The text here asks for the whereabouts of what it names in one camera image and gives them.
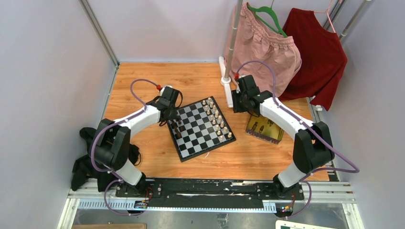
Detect yellow transparent piece tray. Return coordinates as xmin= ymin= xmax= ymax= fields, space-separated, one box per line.
xmin=245 ymin=115 xmax=284 ymax=145

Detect dark chess piece cluster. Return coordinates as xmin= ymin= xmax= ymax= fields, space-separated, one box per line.
xmin=171 ymin=116 xmax=185 ymax=139

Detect black white chess board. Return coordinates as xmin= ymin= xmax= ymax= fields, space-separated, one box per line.
xmin=167 ymin=99 xmax=236 ymax=162

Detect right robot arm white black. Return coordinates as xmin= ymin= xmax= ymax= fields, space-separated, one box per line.
xmin=231 ymin=75 xmax=335 ymax=199

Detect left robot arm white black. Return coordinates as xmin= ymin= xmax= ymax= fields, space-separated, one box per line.
xmin=88 ymin=86 xmax=183 ymax=197

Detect dark chess pieces in tray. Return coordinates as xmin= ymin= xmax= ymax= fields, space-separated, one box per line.
xmin=250 ymin=120 xmax=274 ymax=135

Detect row of light chess pieces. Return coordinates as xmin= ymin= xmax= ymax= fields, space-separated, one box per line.
xmin=198 ymin=97 xmax=236 ymax=145

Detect white clothes rack stand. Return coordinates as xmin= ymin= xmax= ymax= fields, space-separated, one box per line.
xmin=218 ymin=0 xmax=243 ymax=108

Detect pink hanging shorts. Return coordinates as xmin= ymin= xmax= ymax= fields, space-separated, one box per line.
xmin=229 ymin=2 xmax=302 ymax=98

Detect dark red hanging shirt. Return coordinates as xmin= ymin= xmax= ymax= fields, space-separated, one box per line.
xmin=279 ymin=8 xmax=347 ymax=110

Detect green clothes hanger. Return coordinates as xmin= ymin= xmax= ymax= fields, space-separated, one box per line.
xmin=246 ymin=5 xmax=288 ymax=39

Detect black cloth heap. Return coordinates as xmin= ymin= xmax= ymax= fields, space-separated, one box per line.
xmin=71 ymin=127 xmax=142 ymax=192

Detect pink clothes hanger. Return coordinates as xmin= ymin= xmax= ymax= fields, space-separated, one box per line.
xmin=314 ymin=0 xmax=336 ymax=33

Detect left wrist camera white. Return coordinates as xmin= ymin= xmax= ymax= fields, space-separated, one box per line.
xmin=156 ymin=84 xmax=172 ymax=91

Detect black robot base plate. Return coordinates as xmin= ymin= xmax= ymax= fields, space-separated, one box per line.
xmin=115 ymin=178 xmax=304 ymax=217

